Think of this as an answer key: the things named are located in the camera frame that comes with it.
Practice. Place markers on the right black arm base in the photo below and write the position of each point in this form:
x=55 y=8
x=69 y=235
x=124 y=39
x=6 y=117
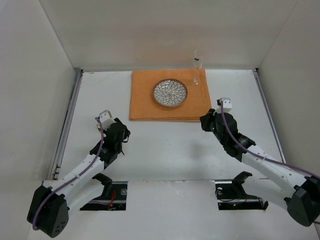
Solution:
x=231 y=195

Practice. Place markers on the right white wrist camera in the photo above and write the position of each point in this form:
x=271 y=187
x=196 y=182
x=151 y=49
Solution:
x=224 y=104

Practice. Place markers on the clear wine glass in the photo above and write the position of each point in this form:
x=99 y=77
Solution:
x=198 y=58

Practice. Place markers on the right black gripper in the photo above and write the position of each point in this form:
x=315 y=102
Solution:
x=206 y=120

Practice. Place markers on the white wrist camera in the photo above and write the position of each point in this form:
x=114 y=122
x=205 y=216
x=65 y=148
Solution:
x=106 y=119
x=224 y=104

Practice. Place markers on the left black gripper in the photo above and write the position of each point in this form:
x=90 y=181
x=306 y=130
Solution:
x=124 y=129

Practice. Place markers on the floral patterned ceramic plate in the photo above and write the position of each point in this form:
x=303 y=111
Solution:
x=170 y=93

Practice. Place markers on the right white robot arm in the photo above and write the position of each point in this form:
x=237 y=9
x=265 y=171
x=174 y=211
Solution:
x=293 y=189

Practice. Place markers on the gold fork dark handle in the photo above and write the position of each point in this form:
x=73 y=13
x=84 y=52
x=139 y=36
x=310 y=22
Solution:
x=99 y=127

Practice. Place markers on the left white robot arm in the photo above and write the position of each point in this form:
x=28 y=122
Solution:
x=52 y=205

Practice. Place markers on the orange cloth napkin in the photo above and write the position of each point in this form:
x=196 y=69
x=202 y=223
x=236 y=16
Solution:
x=143 y=106

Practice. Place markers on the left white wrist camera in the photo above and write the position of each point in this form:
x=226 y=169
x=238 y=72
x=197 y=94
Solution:
x=106 y=119

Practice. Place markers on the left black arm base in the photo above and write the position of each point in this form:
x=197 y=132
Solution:
x=112 y=198

